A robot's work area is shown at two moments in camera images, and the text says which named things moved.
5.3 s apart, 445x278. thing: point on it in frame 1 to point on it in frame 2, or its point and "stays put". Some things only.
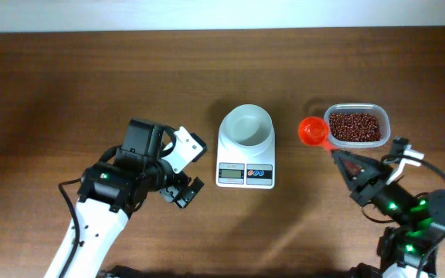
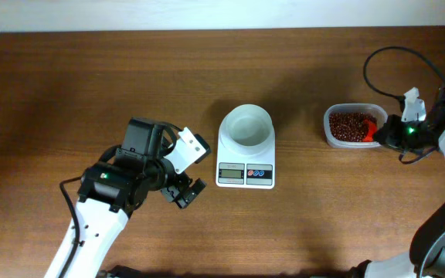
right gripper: (368, 188) to (387, 135)
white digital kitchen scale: (242, 171) stays put
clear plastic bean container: (358, 125) stays put
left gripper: (171, 191) stays put
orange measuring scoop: (314, 130) to (371, 130)
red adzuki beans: (354, 127) stays put
